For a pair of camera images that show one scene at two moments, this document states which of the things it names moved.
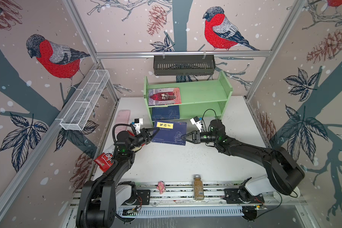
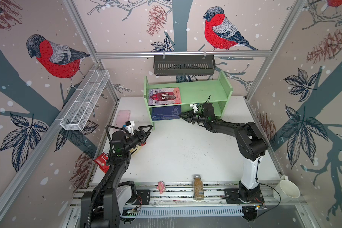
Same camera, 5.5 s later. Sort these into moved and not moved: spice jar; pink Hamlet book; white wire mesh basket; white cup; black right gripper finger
Moved: black right gripper finger
Not moved: pink Hamlet book; white wire mesh basket; spice jar; white cup
